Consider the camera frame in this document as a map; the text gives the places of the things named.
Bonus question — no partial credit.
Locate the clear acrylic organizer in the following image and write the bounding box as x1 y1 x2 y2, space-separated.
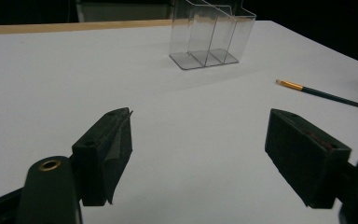
169 0 257 71

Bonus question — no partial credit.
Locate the black pen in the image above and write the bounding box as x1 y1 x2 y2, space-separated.
275 78 358 110

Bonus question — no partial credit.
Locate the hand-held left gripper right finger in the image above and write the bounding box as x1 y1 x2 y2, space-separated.
264 107 352 210

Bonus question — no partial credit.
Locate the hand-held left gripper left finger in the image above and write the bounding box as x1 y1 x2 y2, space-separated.
71 106 134 207

